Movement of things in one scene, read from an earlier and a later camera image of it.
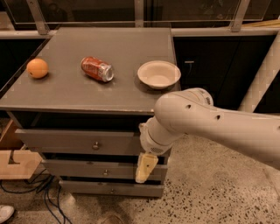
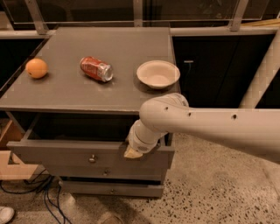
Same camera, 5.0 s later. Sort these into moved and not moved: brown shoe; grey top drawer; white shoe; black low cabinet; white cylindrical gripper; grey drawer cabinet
Moved: white cylindrical gripper; grey top drawer
Not moved: grey drawer cabinet; black low cabinet; white shoe; brown shoe
